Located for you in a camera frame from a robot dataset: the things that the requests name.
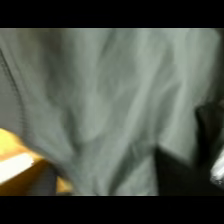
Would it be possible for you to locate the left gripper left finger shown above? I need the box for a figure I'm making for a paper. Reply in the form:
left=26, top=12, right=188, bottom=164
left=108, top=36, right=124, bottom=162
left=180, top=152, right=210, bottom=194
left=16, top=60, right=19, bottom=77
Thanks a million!
left=25, top=161, right=58, bottom=196

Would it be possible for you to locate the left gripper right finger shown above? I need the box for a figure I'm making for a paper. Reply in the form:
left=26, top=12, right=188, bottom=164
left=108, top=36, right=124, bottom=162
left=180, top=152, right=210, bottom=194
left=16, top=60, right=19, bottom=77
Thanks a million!
left=154, top=146, right=216, bottom=196

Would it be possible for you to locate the olive green shirt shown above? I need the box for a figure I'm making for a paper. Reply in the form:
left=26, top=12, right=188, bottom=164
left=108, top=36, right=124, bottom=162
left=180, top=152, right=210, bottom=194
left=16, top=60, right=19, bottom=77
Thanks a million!
left=0, top=28, right=224, bottom=196

